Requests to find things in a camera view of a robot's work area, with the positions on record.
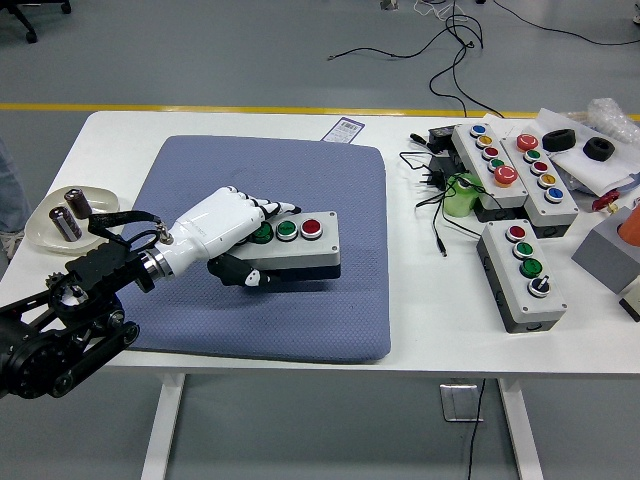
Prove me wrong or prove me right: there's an orange cylinder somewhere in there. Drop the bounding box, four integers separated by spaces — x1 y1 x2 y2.
617 204 640 245

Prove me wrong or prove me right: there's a white table leg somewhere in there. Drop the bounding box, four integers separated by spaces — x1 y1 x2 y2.
496 377 545 480
139 372 187 480

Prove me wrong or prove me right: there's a light green tape roll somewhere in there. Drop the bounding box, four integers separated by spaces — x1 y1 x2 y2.
443 172 482 218

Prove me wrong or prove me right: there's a black power adapter box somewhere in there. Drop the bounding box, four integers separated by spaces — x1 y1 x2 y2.
427 124 460 154

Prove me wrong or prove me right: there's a white paper sheet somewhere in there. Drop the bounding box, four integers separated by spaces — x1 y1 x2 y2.
482 107 640 194

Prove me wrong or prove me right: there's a grey four-button control box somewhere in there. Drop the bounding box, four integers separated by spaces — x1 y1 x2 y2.
475 220 569 335
227 209 343 282

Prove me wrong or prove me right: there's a purple and white label card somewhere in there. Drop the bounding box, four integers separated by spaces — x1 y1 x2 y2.
321 116 366 145

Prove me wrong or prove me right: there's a blue-grey padded mat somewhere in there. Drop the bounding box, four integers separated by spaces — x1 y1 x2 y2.
117 134 392 365

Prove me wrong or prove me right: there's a black office chair base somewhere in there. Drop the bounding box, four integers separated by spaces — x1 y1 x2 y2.
0 0 73 45

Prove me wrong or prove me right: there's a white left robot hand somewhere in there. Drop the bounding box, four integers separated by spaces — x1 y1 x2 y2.
158 185 303 290

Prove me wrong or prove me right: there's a black plug with thin cord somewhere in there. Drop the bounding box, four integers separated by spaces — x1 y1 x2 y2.
398 149 496 259

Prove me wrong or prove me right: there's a grey five-button box, mushroom end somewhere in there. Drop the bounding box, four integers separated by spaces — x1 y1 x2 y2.
501 133 580 239

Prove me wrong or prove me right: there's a grey block box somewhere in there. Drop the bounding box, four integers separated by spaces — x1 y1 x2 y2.
571 207 640 296

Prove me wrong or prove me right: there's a dark brown cylindrical capacitor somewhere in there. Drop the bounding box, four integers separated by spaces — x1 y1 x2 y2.
48 205 83 242
63 187 93 220

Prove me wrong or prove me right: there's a long black floor cable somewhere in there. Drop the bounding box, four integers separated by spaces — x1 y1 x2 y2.
327 0 506 119

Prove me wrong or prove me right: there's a clear bubble wrap bag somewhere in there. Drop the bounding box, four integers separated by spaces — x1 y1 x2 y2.
584 97 640 146

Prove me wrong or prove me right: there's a grey five-button box, blue end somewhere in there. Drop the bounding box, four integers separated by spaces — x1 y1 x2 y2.
451 122 532 223

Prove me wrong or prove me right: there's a small white and black box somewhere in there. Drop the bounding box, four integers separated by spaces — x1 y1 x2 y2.
618 284 640 323

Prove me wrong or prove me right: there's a black foam ring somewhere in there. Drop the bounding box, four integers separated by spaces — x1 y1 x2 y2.
542 128 577 152
582 137 616 163

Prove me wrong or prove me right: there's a black hanging cable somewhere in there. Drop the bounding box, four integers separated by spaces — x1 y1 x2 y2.
467 378 488 480

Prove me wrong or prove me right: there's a silver floor socket plate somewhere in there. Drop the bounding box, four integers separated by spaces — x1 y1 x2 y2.
439 383 485 424

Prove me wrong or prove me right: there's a person's leg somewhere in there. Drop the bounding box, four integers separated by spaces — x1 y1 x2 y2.
0 137 32 261

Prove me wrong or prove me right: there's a cream shallow dish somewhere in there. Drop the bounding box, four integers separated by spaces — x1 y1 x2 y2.
24 184 121 257

